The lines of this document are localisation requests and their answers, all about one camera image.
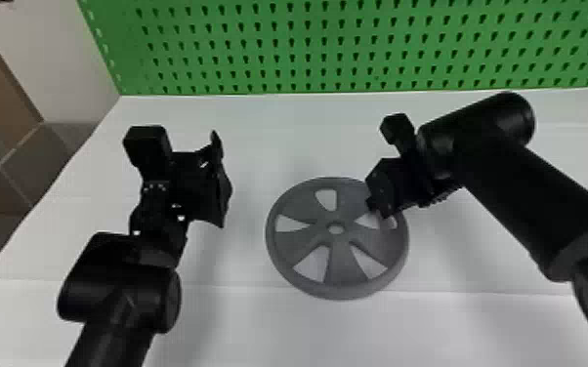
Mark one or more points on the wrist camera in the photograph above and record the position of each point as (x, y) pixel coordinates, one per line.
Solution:
(146, 148)
(399, 134)

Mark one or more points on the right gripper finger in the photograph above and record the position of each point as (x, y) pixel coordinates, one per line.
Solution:
(382, 187)

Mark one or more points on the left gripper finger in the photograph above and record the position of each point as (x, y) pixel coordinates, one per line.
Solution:
(220, 200)
(215, 147)

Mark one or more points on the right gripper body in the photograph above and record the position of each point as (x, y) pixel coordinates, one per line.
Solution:
(424, 184)

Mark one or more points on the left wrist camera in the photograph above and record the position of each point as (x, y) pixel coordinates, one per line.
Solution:
(146, 148)

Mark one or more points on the grey wheel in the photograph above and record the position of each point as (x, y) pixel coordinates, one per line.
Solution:
(335, 261)

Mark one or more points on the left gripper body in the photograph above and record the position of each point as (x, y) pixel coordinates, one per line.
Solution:
(187, 184)

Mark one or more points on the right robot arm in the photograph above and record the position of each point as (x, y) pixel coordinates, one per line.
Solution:
(524, 189)

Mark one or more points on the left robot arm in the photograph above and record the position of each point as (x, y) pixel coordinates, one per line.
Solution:
(119, 287)

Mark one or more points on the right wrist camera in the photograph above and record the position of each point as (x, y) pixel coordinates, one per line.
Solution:
(399, 134)

